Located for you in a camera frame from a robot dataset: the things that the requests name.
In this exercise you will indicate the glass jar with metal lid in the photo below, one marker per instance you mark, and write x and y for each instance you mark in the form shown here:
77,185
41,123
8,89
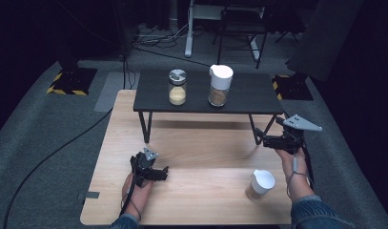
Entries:
177,87

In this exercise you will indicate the person's left hand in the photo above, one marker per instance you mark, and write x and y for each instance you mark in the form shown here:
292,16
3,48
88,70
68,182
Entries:
139,197

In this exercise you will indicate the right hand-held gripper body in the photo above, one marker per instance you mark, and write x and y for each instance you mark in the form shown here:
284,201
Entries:
290,136

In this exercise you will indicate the black yellow striped base plate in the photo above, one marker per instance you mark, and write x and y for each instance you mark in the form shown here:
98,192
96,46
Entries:
293,87
72,81

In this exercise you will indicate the dark curtain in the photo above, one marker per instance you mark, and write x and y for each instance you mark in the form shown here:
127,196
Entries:
325,38

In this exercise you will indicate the black metal chair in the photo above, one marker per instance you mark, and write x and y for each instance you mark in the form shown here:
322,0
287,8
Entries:
242,25

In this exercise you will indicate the person's right hand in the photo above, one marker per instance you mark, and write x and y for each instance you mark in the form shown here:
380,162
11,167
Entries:
296,178

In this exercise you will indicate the white desk frame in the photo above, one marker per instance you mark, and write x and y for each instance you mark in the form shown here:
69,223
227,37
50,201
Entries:
189,31

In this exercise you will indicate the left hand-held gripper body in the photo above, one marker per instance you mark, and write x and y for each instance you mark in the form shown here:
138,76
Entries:
143,168

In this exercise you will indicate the black shelf with metal legs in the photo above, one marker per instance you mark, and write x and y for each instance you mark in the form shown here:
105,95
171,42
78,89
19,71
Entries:
252,92

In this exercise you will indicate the black stand pole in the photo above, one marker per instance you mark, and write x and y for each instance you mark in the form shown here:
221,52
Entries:
121,38

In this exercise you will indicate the grey tape tab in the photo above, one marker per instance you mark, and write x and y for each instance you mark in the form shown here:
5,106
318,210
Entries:
89,195

